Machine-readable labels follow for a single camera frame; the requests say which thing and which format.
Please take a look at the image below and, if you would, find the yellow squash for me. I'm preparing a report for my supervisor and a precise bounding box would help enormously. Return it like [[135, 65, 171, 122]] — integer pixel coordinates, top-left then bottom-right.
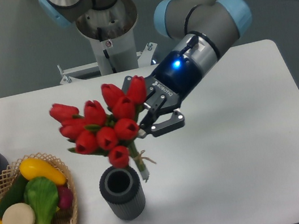
[[19, 158, 67, 186]]

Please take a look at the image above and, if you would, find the green bok choy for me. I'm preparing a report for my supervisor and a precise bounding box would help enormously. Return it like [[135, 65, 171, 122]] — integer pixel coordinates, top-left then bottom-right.
[[24, 176, 59, 224]]

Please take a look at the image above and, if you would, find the red purple radish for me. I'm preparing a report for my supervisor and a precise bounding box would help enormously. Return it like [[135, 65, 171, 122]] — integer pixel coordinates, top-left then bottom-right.
[[57, 186, 74, 210]]

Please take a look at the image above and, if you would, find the red tulip bouquet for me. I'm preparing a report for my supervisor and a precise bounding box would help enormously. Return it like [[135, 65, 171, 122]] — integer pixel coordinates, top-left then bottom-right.
[[49, 75, 150, 181]]

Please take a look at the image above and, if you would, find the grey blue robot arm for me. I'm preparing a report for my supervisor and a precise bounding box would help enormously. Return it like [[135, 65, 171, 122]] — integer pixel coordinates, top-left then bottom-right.
[[39, 0, 252, 138]]

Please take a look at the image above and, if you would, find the dark grey ribbed vase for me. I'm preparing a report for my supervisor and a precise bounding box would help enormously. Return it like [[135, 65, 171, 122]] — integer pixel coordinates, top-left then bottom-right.
[[99, 166, 146, 221]]

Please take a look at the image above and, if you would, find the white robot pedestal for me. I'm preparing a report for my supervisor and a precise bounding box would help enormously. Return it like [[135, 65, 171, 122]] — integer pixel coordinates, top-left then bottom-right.
[[58, 0, 157, 84]]

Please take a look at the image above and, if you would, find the dark green cucumber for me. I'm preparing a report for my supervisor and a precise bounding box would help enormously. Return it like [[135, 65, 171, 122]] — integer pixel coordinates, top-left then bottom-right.
[[0, 174, 28, 219]]

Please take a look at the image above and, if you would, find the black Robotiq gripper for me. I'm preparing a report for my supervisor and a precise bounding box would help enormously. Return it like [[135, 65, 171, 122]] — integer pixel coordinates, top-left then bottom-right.
[[121, 50, 203, 139]]

